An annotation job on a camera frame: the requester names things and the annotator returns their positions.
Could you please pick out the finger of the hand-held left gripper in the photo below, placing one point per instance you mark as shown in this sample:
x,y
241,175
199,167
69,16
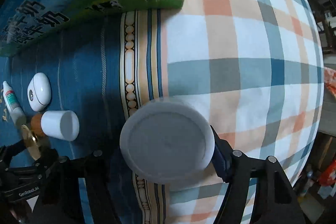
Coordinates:
x,y
46,159
14,148

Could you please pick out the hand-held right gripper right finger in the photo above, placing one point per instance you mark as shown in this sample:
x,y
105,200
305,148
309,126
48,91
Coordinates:
x,y
221,159

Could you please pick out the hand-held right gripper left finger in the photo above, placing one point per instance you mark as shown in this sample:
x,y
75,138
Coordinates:
x,y
96,164

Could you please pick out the white round plastic lid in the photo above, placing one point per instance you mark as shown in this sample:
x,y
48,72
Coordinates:
x,y
166,143

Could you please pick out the gold round disc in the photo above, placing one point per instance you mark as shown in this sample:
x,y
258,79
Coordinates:
x,y
33,142

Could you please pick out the orange ball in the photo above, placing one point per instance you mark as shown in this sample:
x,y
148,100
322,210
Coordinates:
x,y
36,124

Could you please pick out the white plastic cup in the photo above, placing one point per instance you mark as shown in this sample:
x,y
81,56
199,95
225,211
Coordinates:
x,y
59,125

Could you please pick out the small white dropper bottle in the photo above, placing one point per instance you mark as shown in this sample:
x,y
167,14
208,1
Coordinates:
x,y
11,101

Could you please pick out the white earbud case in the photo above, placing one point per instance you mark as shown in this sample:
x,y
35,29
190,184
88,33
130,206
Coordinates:
x,y
39,95

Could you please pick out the plaid blanket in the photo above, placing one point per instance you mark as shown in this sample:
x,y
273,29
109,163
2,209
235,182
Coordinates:
x,y
244,77

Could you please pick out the blue striped bedsheet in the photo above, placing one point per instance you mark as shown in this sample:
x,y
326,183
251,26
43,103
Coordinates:
x,y
86,77

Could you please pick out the red plastic bag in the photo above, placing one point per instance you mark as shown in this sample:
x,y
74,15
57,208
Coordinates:
x,y
328,174

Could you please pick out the orange cloth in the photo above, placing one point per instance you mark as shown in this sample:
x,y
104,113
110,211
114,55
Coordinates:
x,y
330,82

